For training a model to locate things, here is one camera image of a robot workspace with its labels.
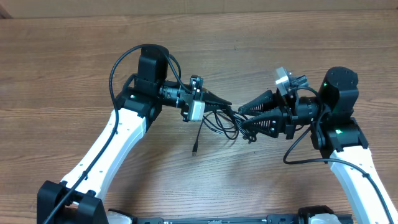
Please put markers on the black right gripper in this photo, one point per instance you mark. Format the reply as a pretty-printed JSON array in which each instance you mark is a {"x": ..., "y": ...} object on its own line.
[{"x": 282, "y": 118}]

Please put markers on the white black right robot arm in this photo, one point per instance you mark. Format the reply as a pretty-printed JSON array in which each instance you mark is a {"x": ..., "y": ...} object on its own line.
[{"x": 334, "y": 132}]

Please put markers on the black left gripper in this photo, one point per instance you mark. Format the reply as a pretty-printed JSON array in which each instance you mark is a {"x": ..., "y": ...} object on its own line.
[{"x": 196, "y": 84}]

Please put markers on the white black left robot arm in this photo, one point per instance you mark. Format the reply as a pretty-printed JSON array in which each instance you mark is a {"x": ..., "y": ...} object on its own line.
[{"x": 79, "y": 196}]

